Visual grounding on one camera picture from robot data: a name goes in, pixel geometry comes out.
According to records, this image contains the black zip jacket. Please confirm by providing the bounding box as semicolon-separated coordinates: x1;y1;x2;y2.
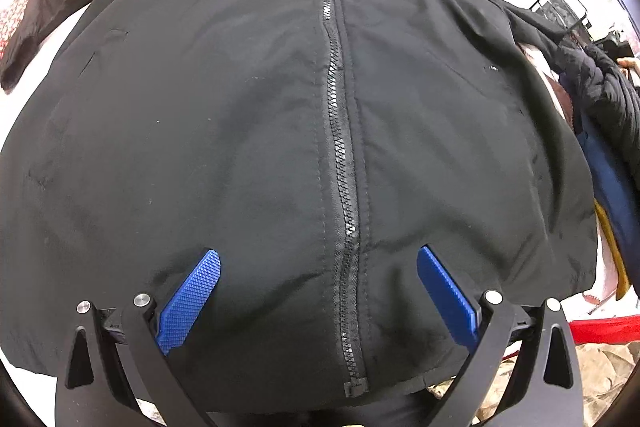
0;0;601;403

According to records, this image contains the navy garment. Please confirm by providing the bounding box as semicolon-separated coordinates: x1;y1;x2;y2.
580;132;640;258

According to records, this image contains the red patterned cloth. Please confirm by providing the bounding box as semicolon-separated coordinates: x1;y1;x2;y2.
0;0;88;62

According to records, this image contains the black wire rack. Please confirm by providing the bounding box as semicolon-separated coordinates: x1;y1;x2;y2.
530;0;593;42

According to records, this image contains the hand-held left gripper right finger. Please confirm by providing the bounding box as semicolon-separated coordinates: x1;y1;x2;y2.
417;246;585;427

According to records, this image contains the dark cloth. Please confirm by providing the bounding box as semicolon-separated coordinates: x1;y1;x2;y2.
345;387;436;427

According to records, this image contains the black ribbed garment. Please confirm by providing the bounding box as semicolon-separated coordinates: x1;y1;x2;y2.
555;42;640;152

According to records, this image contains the red garment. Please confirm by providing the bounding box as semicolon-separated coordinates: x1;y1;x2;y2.
570;319;640;348

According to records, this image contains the mustard cloth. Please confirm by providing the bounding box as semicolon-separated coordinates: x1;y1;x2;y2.
595;202;631;303

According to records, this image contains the beige jacket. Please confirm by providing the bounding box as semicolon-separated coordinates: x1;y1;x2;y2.
425;342;640;427

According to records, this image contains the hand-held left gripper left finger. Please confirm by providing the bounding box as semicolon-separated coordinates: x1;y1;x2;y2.
55;248;222;427

